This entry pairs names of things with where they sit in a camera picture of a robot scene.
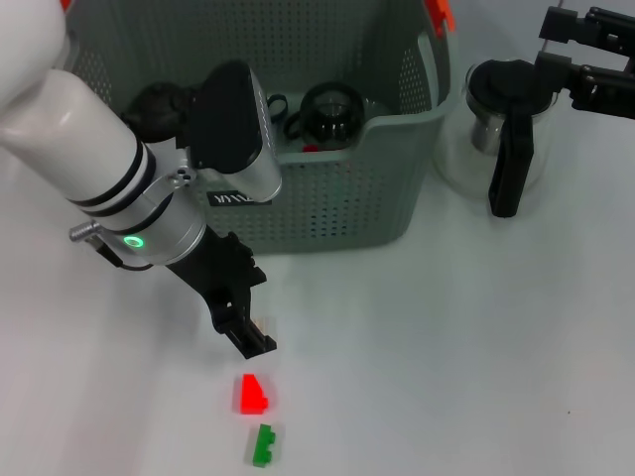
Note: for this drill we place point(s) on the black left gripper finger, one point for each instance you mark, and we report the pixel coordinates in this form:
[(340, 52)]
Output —
[(243, 342), (263, 337)]

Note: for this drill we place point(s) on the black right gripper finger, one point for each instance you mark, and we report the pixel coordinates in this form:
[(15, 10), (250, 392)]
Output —
[(585, 27), (590, 84)]

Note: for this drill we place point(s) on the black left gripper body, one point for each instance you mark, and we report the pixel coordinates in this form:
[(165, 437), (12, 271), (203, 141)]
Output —
[(218, 277)]

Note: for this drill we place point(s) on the bright orange-red toy brick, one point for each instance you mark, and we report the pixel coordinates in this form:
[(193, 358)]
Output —
[(253, 394)]

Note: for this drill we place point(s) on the glass carafe with black lid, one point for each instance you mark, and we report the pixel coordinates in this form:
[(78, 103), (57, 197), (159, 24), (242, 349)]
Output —
[(511, 86)]

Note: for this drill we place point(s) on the green stepped toy brick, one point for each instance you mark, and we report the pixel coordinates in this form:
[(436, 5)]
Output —
[(262, 446)]

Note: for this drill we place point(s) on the small red toy brick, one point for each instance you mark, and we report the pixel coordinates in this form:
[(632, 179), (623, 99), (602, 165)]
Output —
[(310, 148)]

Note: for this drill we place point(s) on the metal connector on left arm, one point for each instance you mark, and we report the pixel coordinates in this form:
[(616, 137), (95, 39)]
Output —
[(85, 231)]

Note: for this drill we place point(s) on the grey perforated storage basket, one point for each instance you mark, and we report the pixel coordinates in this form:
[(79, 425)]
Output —
[(347, 208)]

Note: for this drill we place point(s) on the dark clay teapot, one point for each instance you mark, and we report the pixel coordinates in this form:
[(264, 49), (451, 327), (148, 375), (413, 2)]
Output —
[(159, 111)]

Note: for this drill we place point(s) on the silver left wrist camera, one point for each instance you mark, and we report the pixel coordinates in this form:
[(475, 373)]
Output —
[(228, 124)]

